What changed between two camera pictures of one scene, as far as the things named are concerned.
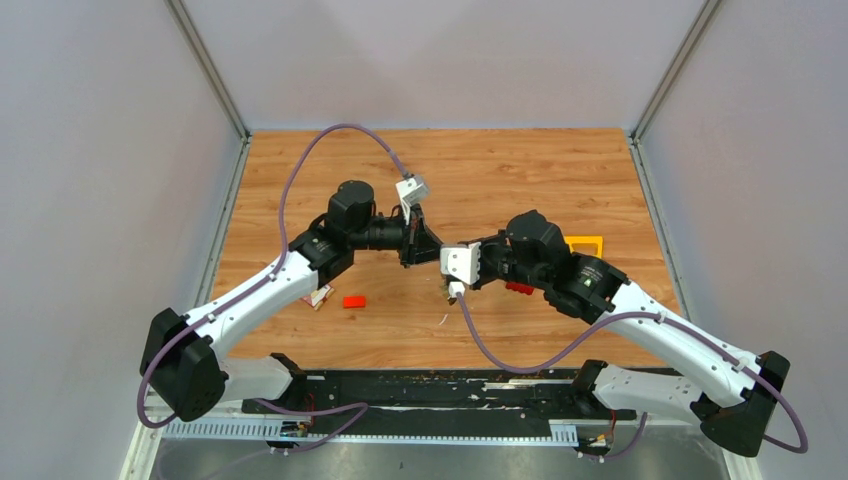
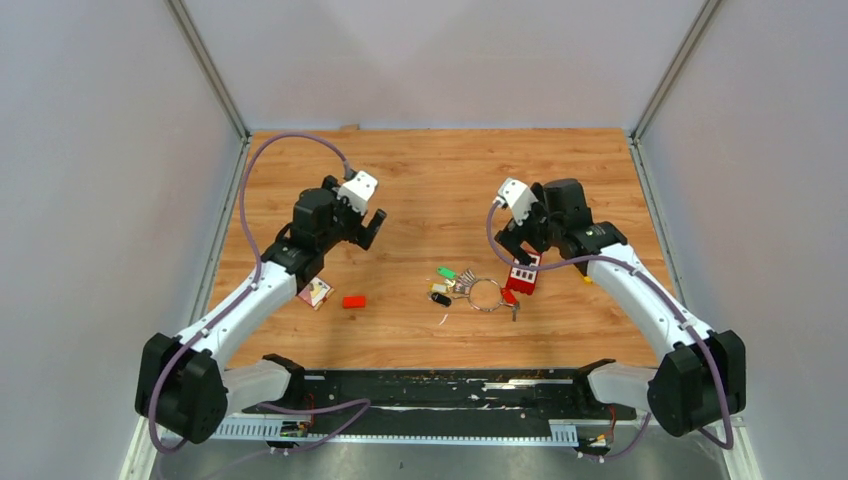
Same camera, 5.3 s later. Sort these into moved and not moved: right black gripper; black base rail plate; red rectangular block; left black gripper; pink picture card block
Moved: right black gripper; left black gripper
Not moved: black base rail plate; red rectangular block; pink picture card block
